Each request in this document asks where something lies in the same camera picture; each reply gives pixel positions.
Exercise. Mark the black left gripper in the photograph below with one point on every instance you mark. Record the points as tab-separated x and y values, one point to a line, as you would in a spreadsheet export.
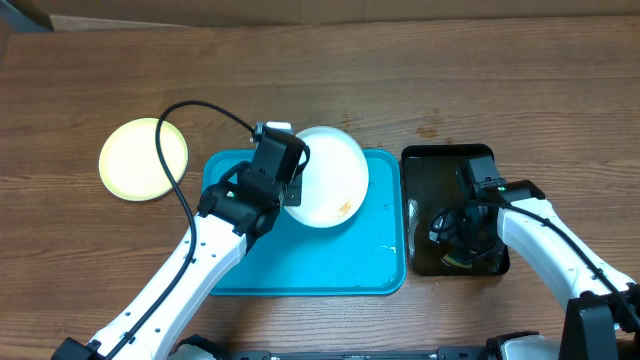
292	196

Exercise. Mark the white plate with ketchup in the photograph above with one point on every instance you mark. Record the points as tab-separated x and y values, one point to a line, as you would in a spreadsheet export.
335	180

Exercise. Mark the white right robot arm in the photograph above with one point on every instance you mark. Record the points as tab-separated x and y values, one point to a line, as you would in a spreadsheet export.
598	300

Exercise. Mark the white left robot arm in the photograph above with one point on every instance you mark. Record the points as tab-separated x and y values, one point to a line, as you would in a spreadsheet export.
231	215

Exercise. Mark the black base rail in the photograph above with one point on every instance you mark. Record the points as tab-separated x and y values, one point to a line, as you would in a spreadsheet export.
442	353

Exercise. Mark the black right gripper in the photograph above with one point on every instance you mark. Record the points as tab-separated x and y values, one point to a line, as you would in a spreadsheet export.
452	233

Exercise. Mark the black water tray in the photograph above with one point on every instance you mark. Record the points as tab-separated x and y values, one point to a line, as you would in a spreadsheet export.
430	184

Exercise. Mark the yellow-green plate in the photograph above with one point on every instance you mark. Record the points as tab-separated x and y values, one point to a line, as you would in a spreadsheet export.
129	166

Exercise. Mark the cardboard board at back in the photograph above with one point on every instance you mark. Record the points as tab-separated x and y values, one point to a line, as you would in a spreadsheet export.
265	12

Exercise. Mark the green yellow sponge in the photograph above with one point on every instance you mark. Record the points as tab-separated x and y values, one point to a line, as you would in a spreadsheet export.
457	262

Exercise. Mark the teal plastic tray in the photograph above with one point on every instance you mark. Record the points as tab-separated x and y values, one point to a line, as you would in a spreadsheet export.
363	256

